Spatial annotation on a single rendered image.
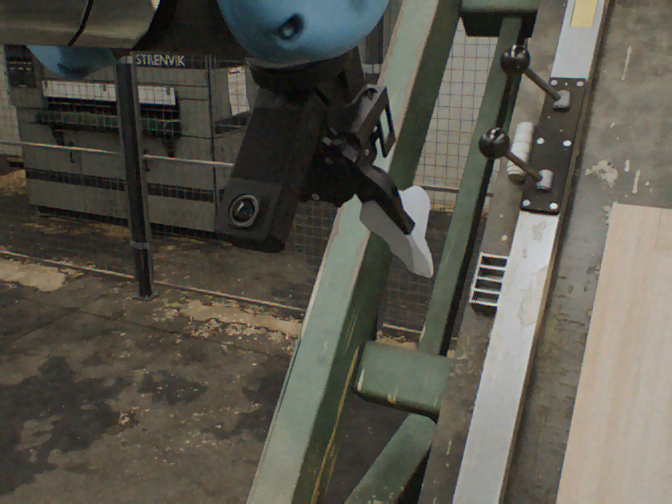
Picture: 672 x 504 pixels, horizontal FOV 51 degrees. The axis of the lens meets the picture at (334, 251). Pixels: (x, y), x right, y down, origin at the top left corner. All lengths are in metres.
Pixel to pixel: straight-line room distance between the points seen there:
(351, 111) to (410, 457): 0.92
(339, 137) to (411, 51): 0.62
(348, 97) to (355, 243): 0.47
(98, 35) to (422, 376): 0.79
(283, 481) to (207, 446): 1.90
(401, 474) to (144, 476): 1.54
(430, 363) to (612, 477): 0.27
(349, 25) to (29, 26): 0.10
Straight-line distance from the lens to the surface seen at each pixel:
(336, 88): 0.53
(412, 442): 1.39
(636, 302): 0.92
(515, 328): 0.90
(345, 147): 0.50
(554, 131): 0.99
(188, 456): 2.78
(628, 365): 0.90
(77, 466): 2.83
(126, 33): 0.26
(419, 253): 0.55
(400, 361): 0.99
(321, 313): 0.96
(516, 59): 0.93
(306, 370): 0.94
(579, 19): 1.10
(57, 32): 0.25
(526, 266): 0.92
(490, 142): 0.87
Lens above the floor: 1.56
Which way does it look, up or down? 19 degrees down
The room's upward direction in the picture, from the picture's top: straight up
